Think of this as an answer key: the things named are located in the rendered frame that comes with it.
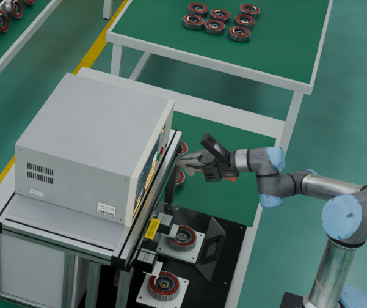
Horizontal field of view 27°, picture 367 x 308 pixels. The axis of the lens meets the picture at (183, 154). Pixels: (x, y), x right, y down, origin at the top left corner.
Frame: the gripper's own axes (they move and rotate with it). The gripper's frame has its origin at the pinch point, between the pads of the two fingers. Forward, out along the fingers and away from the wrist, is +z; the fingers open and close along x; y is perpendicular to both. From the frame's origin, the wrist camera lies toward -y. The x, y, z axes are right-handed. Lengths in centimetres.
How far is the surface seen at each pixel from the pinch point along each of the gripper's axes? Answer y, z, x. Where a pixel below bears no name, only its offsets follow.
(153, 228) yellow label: 10.8, 6.0, -21.7
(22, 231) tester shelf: -8, 37, -43
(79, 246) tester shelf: -1.1, 20.3, -42.5
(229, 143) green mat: 44, 9, 74
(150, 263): 24.5, 11.0, -23.4
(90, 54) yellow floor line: 64, 145, 224
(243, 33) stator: 37, 20, 169
